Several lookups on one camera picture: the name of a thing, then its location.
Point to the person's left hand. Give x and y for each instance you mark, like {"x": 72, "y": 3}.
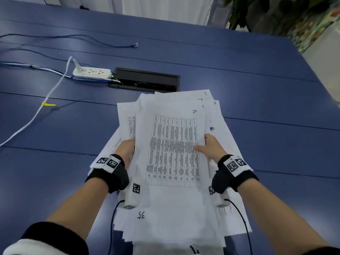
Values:
{"x": 126, "y": 151}

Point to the person's right hand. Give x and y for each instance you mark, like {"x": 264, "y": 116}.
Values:
{"x": 212, "y": 150}

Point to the pile of printed papers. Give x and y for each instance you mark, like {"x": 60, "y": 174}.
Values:
{"x": 225, "y": 135}

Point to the dense table print paper sheet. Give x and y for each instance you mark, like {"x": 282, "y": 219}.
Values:
{"x": 172, "y": 156}

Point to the person's right forearm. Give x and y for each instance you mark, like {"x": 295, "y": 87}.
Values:
{"x": 281, "y": 223}

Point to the person's left forearm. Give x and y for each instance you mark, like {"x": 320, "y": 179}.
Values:
{"x": 77, "y": 209}

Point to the white power strip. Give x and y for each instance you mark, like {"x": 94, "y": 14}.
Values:
{"x": 93, "y": 72}

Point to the white plug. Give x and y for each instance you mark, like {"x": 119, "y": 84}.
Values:
{"x": 77, "y": 65}

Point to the black white left armband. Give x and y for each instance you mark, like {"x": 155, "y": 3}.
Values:
{"x": 50, "y": 239}

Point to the black white armband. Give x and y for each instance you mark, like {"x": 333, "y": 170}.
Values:
{"x": 324, "y": 251}
{"x": 50, "y": 239}

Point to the green potted plant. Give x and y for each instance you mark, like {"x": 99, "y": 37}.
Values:
{"x": 244, "y": 10}

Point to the white cabinet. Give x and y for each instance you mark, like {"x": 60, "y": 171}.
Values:
{"x": 325, "y": 58}

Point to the white curtain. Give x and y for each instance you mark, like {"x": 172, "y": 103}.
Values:
{"x": 167, "y": 9}

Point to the black white right armband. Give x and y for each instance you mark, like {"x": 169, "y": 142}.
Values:
{"x": 324, "y": 251}

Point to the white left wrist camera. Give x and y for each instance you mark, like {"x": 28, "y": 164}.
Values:
{"x": 131, "y": 199}

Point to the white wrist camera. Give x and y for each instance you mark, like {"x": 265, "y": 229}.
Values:
{"x": 219, "y": 200}
{"x": 131, "y": 199}

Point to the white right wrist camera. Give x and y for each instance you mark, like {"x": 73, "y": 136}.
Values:
{"x": 219, "y": 200}

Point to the colourful mosaic tile wall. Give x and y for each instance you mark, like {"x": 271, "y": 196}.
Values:
{"x": 310, "y": 31}

